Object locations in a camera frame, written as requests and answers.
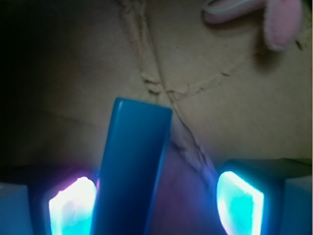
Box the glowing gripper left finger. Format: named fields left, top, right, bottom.
left=0, top=168, right=97, bottom=235

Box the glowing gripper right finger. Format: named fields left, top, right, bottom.
left=216, top=159, right=313, bottom=235

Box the blue rectangular block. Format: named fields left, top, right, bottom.
left=90, top=98, right=172, bottom=235

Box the brown paper bag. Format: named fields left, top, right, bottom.
left=0, top=0, right=313, bottom=235

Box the pink plush bunny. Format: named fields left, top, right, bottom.
left=202, top=0, right=303, bottom=51

